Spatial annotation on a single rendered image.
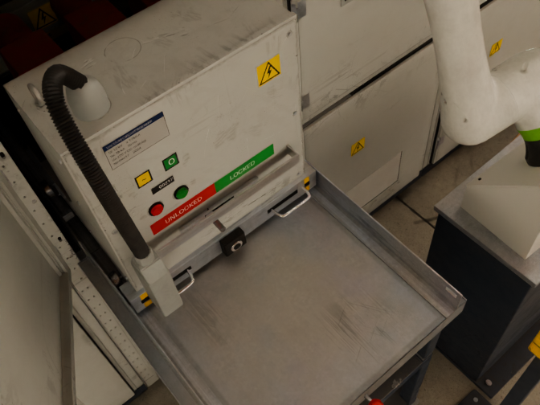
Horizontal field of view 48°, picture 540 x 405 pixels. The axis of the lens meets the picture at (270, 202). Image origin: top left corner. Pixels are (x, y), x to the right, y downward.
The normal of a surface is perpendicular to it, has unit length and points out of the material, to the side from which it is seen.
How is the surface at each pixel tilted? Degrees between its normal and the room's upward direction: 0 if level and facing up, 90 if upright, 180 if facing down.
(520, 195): 90
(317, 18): 90
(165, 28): 0
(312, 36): 90
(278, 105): 90
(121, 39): 0
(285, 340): 0
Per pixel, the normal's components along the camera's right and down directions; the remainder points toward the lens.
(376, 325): -0.08, -0.58
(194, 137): 0.63, 0.60
